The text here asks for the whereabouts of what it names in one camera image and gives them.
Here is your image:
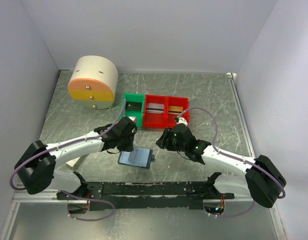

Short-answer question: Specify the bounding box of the grey magnetic stripe card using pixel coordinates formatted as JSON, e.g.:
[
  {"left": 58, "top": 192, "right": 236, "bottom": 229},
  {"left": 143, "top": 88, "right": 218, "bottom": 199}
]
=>
[{"left": 146, "top": 103, "right": 164, "bottom": 114}]

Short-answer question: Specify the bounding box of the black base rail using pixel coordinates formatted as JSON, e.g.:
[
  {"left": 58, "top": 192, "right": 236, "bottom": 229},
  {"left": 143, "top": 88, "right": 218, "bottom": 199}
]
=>
[{"left": 56, "top": 181, "right": 236, "bottom": 212}]

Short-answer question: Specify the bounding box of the cream round drawer cabinet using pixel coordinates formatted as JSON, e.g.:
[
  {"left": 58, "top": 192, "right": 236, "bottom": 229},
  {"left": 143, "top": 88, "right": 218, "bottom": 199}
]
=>
[{"left": 67, "top": 55, "right": 118, "bottom": 110}]

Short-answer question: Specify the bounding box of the aluminium frame rail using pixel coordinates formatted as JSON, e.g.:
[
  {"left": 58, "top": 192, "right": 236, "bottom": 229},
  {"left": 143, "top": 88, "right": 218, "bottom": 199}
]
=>
[{"left": 12, "top": 192, "right": 59, "bottom": 203}]

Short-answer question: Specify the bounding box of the gold card in red bin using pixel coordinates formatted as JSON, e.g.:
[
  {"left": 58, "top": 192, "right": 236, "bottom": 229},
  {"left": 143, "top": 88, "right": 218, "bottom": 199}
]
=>
[{"left": 168, "top": 105, "right": 183, "bottom": 115}]

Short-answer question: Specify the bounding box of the white small cardboard box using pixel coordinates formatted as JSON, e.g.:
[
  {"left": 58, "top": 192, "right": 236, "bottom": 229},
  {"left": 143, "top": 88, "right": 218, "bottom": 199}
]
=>
[{"left": 65, "top": 156, "right": 85, "bottom": 168}]

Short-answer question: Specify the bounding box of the green plastic bin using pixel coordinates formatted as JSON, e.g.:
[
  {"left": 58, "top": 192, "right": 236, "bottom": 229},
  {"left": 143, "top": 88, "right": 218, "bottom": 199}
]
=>
[{"left": 122, "top": 93, "right": 145, "bottom": 128}]

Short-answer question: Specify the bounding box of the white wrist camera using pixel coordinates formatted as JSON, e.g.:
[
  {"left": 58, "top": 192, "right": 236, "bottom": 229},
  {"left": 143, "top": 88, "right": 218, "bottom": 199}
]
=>
[
  {"left": 128, "top": 116, "right": 137, "bottom": 123},
  {"left": 175, "top": 117, "right": 188, "bottom": 127}
]

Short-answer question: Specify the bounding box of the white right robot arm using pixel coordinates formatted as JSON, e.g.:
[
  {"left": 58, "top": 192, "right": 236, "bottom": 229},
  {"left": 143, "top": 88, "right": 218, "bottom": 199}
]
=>
[{"left": 156, "top": 123, "right": 287, "bottom": 208}]

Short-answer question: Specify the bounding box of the blue leather card holder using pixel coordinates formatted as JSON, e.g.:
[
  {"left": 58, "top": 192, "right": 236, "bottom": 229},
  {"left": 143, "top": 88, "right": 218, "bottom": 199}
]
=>
[{"left": 118, "top": 147, "right": 155, "bottom": 169}]

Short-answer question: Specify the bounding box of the dark card with chip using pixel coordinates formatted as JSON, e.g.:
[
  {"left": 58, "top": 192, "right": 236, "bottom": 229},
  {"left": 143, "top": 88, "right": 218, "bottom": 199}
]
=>
[{"left": 126, "top": 101, "right": 143, "bottom": 112}]

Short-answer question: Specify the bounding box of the red plastic double bin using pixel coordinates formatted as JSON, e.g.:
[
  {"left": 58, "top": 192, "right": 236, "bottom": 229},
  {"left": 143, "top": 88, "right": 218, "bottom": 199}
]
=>
[{"left": 143, "top": 94, "right": 189, "bottom": 129}]

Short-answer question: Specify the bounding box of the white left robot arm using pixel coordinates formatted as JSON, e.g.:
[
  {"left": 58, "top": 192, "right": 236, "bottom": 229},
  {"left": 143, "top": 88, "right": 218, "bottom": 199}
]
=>
[{"left": 9, "top": 116, "right": 137, "bottom": 200}]

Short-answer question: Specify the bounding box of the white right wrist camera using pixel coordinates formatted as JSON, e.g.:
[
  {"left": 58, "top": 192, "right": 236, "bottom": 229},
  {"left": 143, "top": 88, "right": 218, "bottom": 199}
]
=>
[{"left": 175, "top": 117, "right": 188, "bottom": 127}]

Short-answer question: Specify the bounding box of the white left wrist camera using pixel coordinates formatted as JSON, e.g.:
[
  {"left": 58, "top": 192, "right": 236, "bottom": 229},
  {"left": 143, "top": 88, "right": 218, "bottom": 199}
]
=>
[{"left": 128, "top": 116, "right": 137, "bottom": 123}]

